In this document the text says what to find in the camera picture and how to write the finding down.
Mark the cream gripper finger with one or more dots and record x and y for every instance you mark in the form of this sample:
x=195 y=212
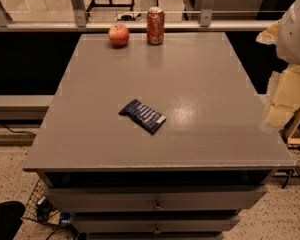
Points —
x=269 y=35
x=283 y=96

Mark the blue rxbar blueberry wrapper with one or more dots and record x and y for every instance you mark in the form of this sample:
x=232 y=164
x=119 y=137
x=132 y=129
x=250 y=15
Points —
x=143 y=115

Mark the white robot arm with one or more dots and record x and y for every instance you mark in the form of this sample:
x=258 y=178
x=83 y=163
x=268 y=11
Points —
x=288 y=35

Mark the red coke can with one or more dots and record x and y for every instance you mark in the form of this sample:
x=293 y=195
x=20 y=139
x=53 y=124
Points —
x=155 y=25

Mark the grey drawer cabinet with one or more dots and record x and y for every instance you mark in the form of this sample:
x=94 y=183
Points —
x=155 y=142

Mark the red apple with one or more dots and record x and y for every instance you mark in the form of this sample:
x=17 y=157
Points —
x=118 y=35

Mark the lower grey drawer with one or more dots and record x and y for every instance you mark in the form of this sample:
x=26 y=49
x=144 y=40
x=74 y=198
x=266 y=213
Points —
x=154 y=224

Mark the grey drawer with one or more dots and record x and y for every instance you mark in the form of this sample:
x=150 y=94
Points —
x=154 y=224
x=205 y=198

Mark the upper grey drawer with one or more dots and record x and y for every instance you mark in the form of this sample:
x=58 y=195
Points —
x=205 y=198

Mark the black chair corner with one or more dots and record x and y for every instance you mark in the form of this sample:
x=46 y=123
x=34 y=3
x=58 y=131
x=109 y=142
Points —
x=11 y=213

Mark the wooden stand frame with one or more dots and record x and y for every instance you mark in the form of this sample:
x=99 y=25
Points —
x=292 y=130

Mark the wire mesh basket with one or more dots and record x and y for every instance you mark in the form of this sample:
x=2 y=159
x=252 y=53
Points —
x=38 y=208

